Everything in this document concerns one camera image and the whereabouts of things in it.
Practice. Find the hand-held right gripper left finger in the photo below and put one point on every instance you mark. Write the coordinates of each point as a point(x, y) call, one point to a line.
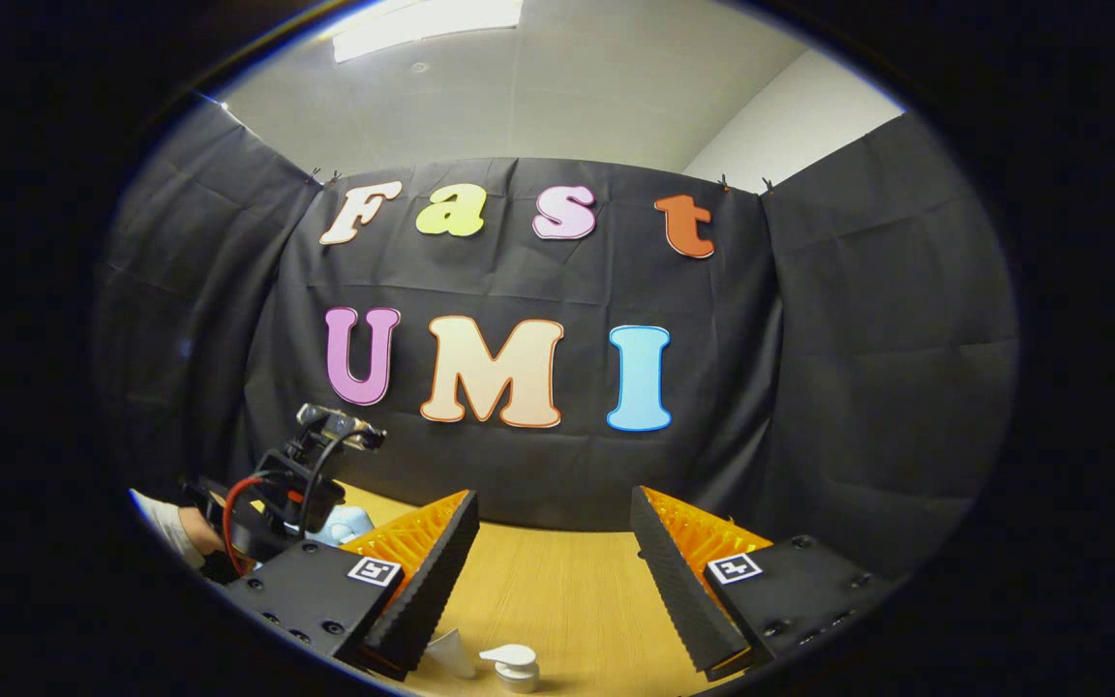
point(436, 590)

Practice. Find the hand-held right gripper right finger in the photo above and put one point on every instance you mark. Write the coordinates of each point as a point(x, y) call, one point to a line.
point(678, 590)

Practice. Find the white skin care tube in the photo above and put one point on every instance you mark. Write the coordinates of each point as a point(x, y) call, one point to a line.
point(453, 656)

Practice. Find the light blue suitcase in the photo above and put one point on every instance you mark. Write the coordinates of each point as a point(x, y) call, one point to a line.
point(345, 526)

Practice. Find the white pump bottle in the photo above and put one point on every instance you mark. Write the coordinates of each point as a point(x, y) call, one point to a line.
point(516, 673)

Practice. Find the black backdrop cloth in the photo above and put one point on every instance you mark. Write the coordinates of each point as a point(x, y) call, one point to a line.
point(538, 465)

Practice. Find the ceiling light panel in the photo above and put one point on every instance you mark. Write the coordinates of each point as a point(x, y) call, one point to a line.
point(422, 24)

